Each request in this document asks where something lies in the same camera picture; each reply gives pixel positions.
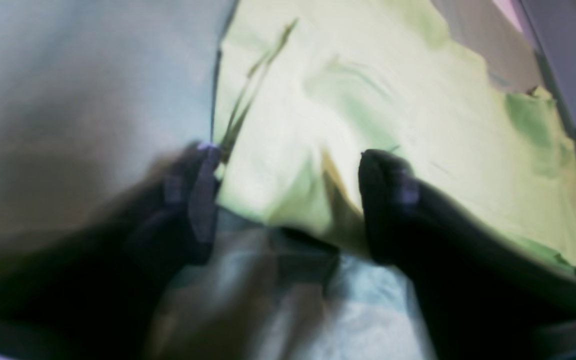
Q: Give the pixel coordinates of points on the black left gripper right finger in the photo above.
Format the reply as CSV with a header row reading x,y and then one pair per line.
x,y
480,299

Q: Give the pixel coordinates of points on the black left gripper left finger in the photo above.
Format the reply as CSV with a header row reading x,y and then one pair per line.
x,y
94,295

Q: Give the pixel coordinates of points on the light green T-shirt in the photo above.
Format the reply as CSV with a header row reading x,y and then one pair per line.
x,y
306,86

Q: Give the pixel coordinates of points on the grey-green table cloth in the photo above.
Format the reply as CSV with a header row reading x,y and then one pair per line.
x,y
97,99

